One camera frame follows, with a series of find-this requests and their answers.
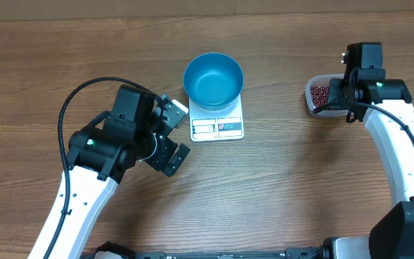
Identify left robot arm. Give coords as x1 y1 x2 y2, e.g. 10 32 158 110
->
29 84 190 258

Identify clear plastic container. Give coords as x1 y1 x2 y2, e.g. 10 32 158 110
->
305 74 348 118

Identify white digital kitchen scale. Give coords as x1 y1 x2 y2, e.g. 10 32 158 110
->
189 96 244 142

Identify blue metal bowl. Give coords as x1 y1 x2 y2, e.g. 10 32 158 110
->
183 53 244 111

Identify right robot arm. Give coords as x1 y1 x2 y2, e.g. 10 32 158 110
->
314 42 414 258

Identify red adzuki beans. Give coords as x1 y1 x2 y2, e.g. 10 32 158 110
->
310 86 329 107

